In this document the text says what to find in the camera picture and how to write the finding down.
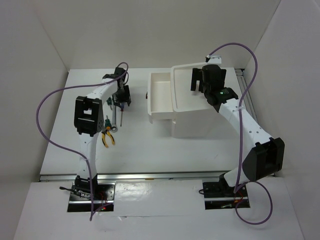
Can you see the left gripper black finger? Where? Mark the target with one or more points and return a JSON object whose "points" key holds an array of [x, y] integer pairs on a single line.
{"points": [[128, 100], [116, 102]]}

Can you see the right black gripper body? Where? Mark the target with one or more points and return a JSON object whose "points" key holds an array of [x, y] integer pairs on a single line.
{"points": [[222, 74]]}

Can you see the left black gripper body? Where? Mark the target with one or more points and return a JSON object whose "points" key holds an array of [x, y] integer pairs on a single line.
{"points": [[122, 93]]}

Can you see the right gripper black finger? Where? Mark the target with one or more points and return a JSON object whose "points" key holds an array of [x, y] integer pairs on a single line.
{"points": [[196, 78], [201, 87]]}

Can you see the purple handle screwdriver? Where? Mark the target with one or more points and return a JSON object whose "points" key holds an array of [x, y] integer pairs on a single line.
{"points": [[122, 106]]}

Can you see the short green screwdriver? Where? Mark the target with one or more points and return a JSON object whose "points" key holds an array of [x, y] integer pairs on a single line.
{"points": [[110, 103]]}

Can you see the green orange stubby screwdriver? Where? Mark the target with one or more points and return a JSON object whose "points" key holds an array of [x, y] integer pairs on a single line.
{"points": [[107, 124]]}

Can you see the large ratchet wrench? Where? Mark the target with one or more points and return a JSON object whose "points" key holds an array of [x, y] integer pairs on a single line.
{"points": [[114, 120]]}

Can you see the white drawer cabinet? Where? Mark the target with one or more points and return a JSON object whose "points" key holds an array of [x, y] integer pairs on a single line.
{"points": [[193, 117]]}

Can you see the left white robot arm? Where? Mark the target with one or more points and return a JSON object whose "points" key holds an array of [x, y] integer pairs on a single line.
{"points": [[89, 121]]}

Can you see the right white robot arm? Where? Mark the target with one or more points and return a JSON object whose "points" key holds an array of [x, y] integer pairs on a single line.
{"points": [[260, 154]]}

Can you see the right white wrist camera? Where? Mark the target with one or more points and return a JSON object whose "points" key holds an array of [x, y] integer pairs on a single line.
{"points": [[213, 59]]}

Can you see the aluminium side rail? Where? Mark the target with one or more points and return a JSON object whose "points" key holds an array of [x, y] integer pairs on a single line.
{"points": [[247, 101]]}

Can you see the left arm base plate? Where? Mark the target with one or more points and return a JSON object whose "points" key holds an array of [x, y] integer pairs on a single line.
{"points": [[80, 201]]}

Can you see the aluminium front rail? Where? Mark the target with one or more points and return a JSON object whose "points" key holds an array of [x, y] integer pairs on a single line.
{"points": [[112, 177]]}

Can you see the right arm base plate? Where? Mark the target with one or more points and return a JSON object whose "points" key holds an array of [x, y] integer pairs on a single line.
{"points": [[218, 198]]}

